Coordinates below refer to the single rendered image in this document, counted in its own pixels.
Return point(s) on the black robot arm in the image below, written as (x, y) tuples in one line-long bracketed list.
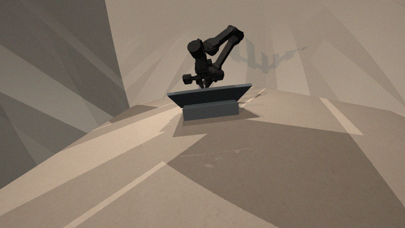
[(198, 49)]

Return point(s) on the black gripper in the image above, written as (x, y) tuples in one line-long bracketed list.
[(203, 74)]

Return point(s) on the grey switch panel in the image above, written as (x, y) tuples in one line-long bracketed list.
[(210, 102)]

